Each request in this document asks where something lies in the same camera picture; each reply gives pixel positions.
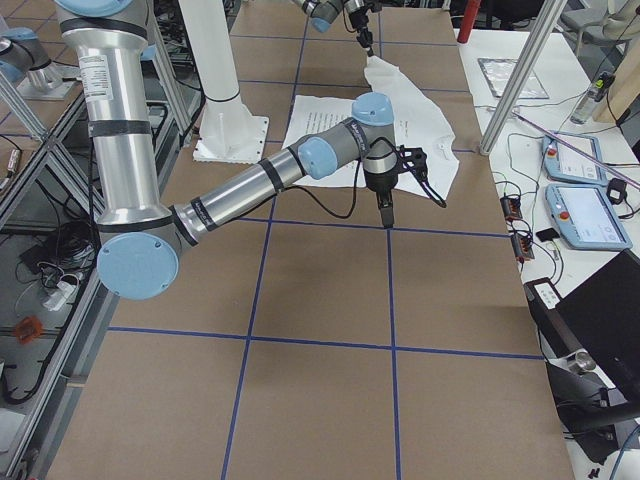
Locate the orange object under frame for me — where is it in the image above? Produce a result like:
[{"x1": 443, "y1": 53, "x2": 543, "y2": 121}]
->
[{"x1": 13, "y1": 316, "x2": 44, "y2": 345}]

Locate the red fire extinguisher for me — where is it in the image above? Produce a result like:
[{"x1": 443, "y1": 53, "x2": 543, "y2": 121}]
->
[{"x1": 457, "y1": 0, "x2": 481, "y2": 44}]

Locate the black relay module upper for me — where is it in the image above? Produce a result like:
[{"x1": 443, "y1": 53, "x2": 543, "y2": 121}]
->
[{"x1": 500, "y1": 196, "x2": 523, "y2": 222}]

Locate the black laptop computer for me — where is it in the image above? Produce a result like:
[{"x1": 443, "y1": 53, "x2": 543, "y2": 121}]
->
[{"x1": 524, "y1": 249, "x2": 639, "y2": 400}]

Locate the black relay module lower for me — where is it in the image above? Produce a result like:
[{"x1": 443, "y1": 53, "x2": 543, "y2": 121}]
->
[{"x1": 510, "y1": 232, "x2": 535, "y2": 264}]

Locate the lower blue teach pendant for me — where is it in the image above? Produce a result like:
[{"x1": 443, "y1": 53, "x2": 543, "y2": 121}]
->
[{"x1": 545, "y1": 183, "x2": 633, "y2": 251}]

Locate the grey aluminium frame post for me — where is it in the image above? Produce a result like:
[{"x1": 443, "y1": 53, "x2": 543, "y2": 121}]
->
[{"x1": 479, "y1": 0, "x2": 567, "y2": 156}]

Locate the upper blue teach pendant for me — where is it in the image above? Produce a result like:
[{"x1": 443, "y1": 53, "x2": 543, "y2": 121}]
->
[{"x1": 542, "y1": 132, "x2": 608, "y2": 186}]

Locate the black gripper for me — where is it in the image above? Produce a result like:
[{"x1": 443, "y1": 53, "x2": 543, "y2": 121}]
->
[
  {"x1": 364, "y1": 170, "x2": 398, "y2": 229},
  {"x1": 349, "y1": 10, "x2": 375, "y2": 56}
]

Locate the silver foil tray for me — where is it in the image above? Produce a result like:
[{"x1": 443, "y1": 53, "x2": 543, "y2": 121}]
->
[{"x1": 477, "y1": 58, "x2": 549, "y2": 100}]

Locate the blue teach pendant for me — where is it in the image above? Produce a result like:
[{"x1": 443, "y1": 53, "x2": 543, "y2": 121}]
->
[
  {"x1": 545, "y1": 183, "x2": 633, "y2": 251},
  {"x1": 542, "y1": 132, "x2": 608, "y2": 186}
]

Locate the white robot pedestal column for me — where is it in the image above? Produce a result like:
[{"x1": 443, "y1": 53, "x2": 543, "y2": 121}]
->
[{"x1": 179, "y1": 0, "x2": 269, "y2": 164}]

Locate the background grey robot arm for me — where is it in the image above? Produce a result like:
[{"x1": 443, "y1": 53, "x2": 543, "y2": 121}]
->
[{"x1": 1, "y1": 27, "x2": 78, "y2": 101}]

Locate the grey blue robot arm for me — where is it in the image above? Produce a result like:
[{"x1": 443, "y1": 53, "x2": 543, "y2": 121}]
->
[
  {"x1": 57, "y1": 1, "x2": 398, "y2": 300},
  {"x1": 293, "y1": 0, "x2": 382, "y2": 57}
]

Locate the black relay module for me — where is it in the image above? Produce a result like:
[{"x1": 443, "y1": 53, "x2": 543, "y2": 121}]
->
[
  {"x1": 510, "y1": 232, "x2": 535, "y2": 264},
  {"x1": 500, "y1": 196, "x2": 523, "y2": 222}
]

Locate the white long-sleeve printed shirt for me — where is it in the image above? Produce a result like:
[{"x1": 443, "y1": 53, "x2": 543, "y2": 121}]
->
[{"x1": 283, "y1": 56, "x2": 459, "y2": 198}]

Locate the white power strip on floor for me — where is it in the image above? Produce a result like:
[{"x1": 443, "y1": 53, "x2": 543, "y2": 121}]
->
[{"x1": 42, "y1": 280, "x2": 78, "y2": 311}]

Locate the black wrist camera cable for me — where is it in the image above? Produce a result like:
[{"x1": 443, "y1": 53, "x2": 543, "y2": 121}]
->
[{"x1": 294, "y1": 144, "x2": 449, "y2": 219}]

